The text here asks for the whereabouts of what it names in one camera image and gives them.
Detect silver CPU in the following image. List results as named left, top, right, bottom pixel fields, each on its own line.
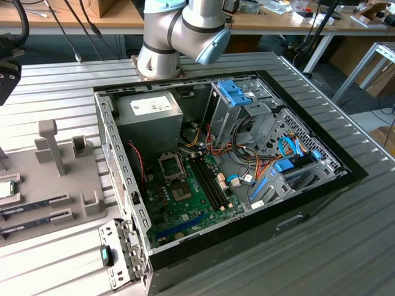
left=0, top=180, right=15, bottom=199

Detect metal socket cover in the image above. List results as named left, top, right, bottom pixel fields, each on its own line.
left=157, top=151, right=186, bottom=185

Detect CPU socket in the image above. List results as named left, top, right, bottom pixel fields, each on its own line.
left=168, top=180, right=195, bottom=204

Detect grey parts rack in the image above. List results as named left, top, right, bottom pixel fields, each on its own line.
left=0, top=119, right=109, bottom=247

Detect brown cardboard box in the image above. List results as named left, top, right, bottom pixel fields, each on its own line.
left=368, top=126, right=395, bottom=152
left=51, top=0, right=119, bottom=19
left=354, top=63, right=395, bottom=98

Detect dark RAM stick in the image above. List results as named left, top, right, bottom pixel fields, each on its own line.
left=0, top=217, right=53, bottom=237
left=0, top=199, right=52, bottom=216

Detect grey power supply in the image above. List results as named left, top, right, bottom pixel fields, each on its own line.
left=114, top=91, right=185, bottom=164

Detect black clip blue button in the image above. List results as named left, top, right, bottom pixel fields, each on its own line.
left=100, top=244, right=115, bottom=268

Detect green motherboard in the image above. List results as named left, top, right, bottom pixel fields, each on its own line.
left=144, top=152, right=247, bottom=247

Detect black RAM slot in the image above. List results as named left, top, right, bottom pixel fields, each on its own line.
left=197, top=153, right=233, bottom=209
left=188, top=155, right=223, bottom=212

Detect blue plastic drive latch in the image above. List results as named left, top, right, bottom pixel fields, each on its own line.
left=217, top=79, right=259, bottom=106

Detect blue expansion slot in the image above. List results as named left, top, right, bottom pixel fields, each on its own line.
left=156, top=214, right=206, bottom=244

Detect blue disk carrier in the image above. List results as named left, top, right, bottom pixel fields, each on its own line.
left=248, top=174, right=297, bottom=210

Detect hard disk in blue carrier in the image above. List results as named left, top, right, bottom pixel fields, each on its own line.
left=271, top=149, right=322, bottom=183

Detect black open PC case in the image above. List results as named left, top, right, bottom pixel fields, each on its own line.
left=92, top=70, right=370, bottom=294

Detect small white box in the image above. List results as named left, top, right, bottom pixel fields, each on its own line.
left=291, top=12, right=312, bottom=24

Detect black stand pole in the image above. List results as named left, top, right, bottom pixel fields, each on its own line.
left=291, top=0, right=340, bottom=73

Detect grey metal disk bay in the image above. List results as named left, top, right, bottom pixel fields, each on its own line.
left=246, top=147, right=351, bottom=213

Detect open cardboard box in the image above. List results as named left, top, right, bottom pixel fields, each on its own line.
left=359, top=2, right=395, bottom=25

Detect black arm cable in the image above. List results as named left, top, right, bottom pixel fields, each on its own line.
left=10, top=0, right=31, bottom=44

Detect thin cable silver plug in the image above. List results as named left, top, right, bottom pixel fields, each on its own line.
left=43, top=0, right=83, bottom=63

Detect red black twisted wire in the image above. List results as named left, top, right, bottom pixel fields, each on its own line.
left=128, top=141, right=148, bottom=186

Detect yellow black power wires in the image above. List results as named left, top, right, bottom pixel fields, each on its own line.
left=178, top=121, right=206, bottom=150

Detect grey metal slot bracket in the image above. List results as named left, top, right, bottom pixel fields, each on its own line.
left=98, top=218, right=152, bottom=292

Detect blue SATA wire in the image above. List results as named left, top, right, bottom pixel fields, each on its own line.
left=277, top=135, right=305, bottom=160
left=227, top=174, right=259, bottom=187

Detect orange red wire bundle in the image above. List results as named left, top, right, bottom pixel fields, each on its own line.
left=206, top=123, right=280, bottom=187

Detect aluminium profile frame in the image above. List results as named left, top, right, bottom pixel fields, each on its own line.
left=331, top=41, right=395, bottom=105

